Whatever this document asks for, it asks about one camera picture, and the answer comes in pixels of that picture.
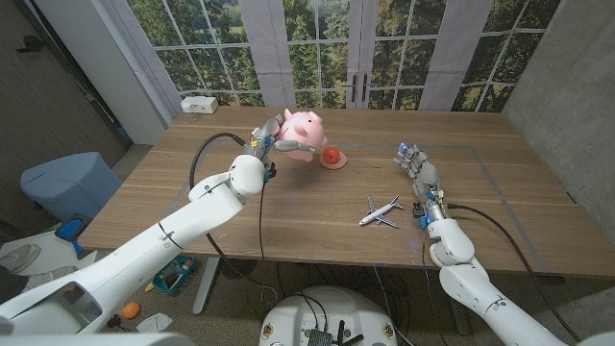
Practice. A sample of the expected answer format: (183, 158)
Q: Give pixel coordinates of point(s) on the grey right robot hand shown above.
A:
(425, 175)

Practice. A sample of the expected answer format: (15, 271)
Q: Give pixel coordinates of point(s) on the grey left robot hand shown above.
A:
(262, 139)

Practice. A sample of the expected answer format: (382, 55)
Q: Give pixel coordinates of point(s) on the pink plastic piggy bank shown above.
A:
(305, 130)

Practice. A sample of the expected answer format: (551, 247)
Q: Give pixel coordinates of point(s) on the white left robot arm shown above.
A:
(144, 250)

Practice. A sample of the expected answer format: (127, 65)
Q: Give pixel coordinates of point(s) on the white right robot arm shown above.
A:
(480, 288)

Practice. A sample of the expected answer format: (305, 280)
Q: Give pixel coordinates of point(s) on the white toy airplane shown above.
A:
(377, 215)

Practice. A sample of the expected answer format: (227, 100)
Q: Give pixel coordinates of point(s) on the red toy strawberry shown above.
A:
(330, 155)

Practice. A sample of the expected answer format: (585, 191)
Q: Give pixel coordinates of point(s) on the white power box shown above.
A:
(199, 104)

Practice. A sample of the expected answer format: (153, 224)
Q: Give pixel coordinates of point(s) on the printed window backdrop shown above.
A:
(307, 57)

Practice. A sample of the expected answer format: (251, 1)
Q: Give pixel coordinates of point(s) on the black floor fan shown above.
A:
(238, 266)

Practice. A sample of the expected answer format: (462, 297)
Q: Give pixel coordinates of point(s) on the white table leg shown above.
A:
(205, 288)

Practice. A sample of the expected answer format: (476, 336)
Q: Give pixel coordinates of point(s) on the teal toolbox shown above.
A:
(175, 276)

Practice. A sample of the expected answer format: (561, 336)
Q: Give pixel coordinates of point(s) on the white robot torso base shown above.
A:
(331, 307)

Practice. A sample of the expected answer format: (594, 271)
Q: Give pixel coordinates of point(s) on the blue-grey bin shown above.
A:
(72, 182)

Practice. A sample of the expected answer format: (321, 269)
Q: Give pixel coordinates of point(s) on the blue and black pad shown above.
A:
(71, 229)

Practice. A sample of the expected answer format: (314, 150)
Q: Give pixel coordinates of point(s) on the crumpled white tissue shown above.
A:
(154, 323)

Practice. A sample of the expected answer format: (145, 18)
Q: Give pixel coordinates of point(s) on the orange ball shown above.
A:
(130, 310)

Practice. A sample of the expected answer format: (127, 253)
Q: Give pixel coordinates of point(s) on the grey and white shoe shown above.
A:
(21, 254)
(53, 276)

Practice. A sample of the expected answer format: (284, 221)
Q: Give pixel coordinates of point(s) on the dark trouser leg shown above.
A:
(9, 286)

